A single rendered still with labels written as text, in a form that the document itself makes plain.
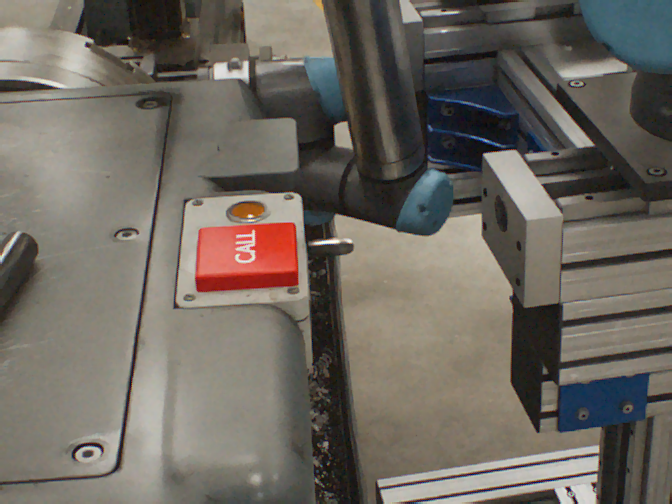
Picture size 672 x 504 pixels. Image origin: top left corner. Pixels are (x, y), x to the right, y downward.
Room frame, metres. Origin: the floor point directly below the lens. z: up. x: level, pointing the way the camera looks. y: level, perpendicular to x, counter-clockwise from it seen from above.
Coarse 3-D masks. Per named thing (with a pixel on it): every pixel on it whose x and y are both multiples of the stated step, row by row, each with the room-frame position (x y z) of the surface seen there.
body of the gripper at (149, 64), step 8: (120, 56) 1.39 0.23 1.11; (128, 56) 1.39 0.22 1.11; (136, 56) 1.39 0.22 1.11; (144, 56) 1.39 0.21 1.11; (152, 56) 1.39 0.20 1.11; (136, 64) 1.37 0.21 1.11; (144, 64) 1.37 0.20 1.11; (152, 64) 1.37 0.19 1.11; (152, 72) 1.34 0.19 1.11; (160, 72) 1.39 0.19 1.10; (168, 72) 1.38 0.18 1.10; (176, 72) 1.38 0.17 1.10; (184, 72) 1.38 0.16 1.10; (192, 72) 1.38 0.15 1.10; (200, 72) 1.34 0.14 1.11; (208, 72) 1.34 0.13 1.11; (160, 80) 1.37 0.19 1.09; (168, 80) 1.37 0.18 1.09; (176, 80) 1.37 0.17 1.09; (184, 80) 1.37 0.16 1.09; (192, 80) 1.37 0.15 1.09; (200, 80) 1.33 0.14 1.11
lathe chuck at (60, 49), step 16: (0, 32) 1.15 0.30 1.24; (16, 32) 1.15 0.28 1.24; (32, 32) 1.15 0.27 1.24; (48, 32) 1.15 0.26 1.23; (64, 32) 1.16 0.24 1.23; (0, 48) 1.11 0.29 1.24; (16, 48) 1.11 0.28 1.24; (32, 48) 1.11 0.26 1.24; (48, 48) 1.11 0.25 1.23; (64, 48) 1.12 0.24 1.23; (80, 48) 1.13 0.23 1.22; (48, 64) 1.08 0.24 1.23; (64, 64) 1.09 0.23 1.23; (80, 64) 1.10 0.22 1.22; (96, 64) 1.11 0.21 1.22; (112, 64) 1.13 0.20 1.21; (128, 64) 1.16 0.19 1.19; (96, 80) 1.08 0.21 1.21; (112, 80) 1.10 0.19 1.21; (128, 80) 1.12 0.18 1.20; (144, 80) 1.15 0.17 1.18
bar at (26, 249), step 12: (12, 240) 0.68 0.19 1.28; (24, 240) 0.68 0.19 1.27; (0, 252) 0.66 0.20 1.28; (12, 252) 0.66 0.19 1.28; (24, 252) 0.67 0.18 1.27; (36, 252) 0.68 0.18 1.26; (0, 264) 0.65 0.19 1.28; (12, 264) 0.65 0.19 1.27; (24, 264) 0.66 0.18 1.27; (0, 276) 0.64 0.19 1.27; (12, 276) 0.65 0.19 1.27; (0, 288) 0.63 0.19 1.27; (12, 288) 0.64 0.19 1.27; (0, 300) 0.62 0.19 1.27
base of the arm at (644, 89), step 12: (636, 72) 1.08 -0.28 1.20; (648, 72) 1.04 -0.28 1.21; (636, 84) 1.06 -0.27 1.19; (648, 84) 1.04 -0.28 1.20; (660, 84) 1.02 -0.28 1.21; (636, 96) 1.05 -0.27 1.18; (648, 96) 1.03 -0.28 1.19; (660, 96) 1.02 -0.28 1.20; (636, 108) 1.04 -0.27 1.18; (648, 108) 1.02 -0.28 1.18; (660, 108) 1.01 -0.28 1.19; (636, 120) 1.04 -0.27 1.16; (648, 120) 1.02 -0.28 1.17; (660, 120) 1.01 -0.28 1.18; (660, 132) 1.01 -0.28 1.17
